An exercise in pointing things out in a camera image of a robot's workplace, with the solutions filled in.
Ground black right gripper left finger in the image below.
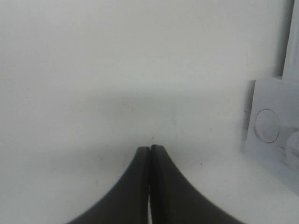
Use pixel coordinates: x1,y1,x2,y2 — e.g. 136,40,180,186
70,147,150,224

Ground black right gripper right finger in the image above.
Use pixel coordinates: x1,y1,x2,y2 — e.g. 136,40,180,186
149,145,240,224

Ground white timer knob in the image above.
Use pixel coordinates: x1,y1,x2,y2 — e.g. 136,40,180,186
286,132,299,167

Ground white microwave oven body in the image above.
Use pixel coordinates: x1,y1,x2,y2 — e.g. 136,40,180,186
246,0,299,193

